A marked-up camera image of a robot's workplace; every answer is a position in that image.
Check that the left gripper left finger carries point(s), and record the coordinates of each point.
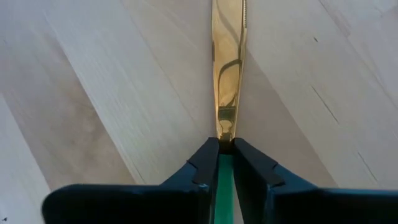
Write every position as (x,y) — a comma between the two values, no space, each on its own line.
(124,205)

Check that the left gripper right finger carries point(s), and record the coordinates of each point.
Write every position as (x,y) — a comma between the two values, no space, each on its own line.
(311,208)

